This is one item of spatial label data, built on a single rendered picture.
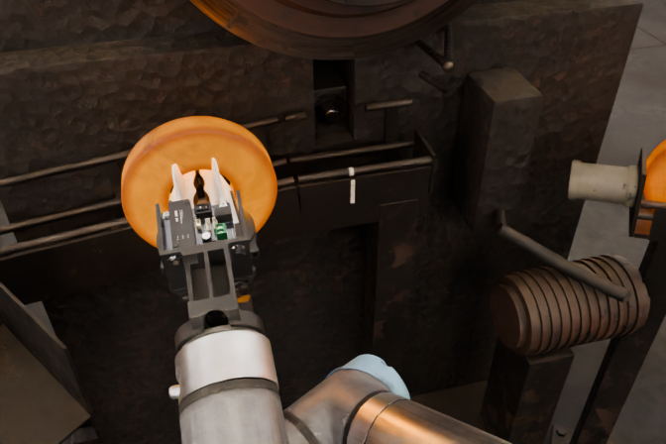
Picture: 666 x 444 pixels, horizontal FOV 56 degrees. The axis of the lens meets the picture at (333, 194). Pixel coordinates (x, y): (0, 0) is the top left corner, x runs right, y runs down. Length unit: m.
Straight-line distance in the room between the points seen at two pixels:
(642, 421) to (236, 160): 1.18
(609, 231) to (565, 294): 1.04
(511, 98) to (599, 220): 1.20
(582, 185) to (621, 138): 1.55
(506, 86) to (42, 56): 0.62
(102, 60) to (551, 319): 0.72
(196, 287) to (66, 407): 0.31
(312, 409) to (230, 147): 0.25
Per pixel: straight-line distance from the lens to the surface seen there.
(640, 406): 1.60
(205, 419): 0.46
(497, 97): 0.89
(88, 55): 0.87
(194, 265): 0.52
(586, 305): 1.01
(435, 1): 0.76
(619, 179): 0.96
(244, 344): 0.48
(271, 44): 0.74
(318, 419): 0.57
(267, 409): 0.47
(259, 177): 0.64
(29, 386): 0.82
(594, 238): 1.98
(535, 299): 0.98
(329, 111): 0.93
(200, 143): 0.61
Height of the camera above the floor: 1.20
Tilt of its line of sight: 37 degrees down
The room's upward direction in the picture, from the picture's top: straight up
